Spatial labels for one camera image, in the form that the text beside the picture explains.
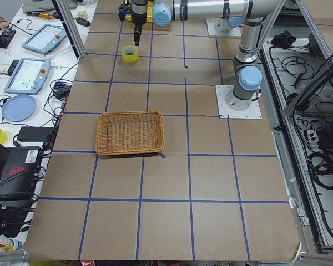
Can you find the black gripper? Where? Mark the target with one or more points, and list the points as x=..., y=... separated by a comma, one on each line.
x=139, y=16

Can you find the yellow packing tape roll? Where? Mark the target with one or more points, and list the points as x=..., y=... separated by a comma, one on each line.
x=130, y=54

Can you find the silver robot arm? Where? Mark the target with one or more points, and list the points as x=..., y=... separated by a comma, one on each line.
x=138, y=12
x=256, y=22

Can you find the yellow woven tray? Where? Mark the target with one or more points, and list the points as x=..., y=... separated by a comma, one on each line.
x=161, y=14

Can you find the white lidded cup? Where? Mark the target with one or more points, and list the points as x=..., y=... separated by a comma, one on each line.
x=82, y=12

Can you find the blue teach pendant far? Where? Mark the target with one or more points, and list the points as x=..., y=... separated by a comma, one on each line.
x=46, y=39

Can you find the blue teach pendant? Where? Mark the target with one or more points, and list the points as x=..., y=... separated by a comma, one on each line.
x=28, y=76
x=46, y=39

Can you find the brown wicker basket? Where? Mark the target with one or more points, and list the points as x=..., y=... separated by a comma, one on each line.
x=127, y=133

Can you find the blue teach pendant near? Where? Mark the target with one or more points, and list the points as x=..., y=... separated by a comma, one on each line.
x=28, y=76

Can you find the blue plastic plate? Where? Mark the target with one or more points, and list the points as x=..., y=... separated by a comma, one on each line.
x=19, y=108

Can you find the black power adapter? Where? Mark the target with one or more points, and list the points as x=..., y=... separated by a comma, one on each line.
x=34, y=134

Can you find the black computer box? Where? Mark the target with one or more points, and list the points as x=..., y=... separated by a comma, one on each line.
x=19, y=170

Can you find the aluminium frame post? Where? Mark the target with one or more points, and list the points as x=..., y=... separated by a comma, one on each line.
x=62, y=8

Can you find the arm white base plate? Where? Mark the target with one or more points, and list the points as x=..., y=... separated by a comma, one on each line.
x=224, y=28
x=230, y=107

